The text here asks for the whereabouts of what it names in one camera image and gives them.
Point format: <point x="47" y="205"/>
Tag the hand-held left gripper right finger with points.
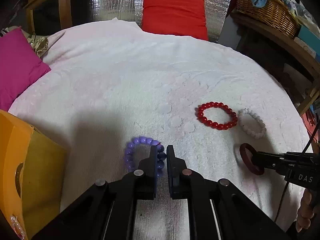
<point x="170" y="165"/>

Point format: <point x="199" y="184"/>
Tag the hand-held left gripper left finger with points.
<point x="153" y="165"/>

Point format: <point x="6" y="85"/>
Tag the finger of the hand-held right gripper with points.
<point x="270" y="165"/>
<point x="270" y="155"/>

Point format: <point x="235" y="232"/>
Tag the yellow box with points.
<point x="42" y="167"/>

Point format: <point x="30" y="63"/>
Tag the person's right hand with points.
<point x="306" y="205"/>

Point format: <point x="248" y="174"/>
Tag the coral cloth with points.
<point x="310" y="118"/>

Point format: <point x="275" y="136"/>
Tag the pale pink towel blanket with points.
<point x="125" y="80"/>

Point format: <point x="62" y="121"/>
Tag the wooden shelf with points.
<point x="287" y="45"/>

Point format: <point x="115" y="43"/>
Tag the teal box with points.
<point x="310" y="37"/>

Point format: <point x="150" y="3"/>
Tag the wicker basket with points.
<point x="270" y="12"/>

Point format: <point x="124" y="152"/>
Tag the red cushion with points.
<point x="175" y="15"/>

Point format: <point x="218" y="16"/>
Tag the clear plastic bag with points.
<point x="300" y="7"/>

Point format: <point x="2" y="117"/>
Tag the patterned cloth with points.
<point x="40" y="45"/>

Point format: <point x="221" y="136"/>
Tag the magenta cushion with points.
<point x="17" y="65"/>

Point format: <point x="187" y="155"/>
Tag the silver foil sheet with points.
<point x="112" y="0"/>

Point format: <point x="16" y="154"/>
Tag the wooden table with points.
<point x="62" y="2"/>

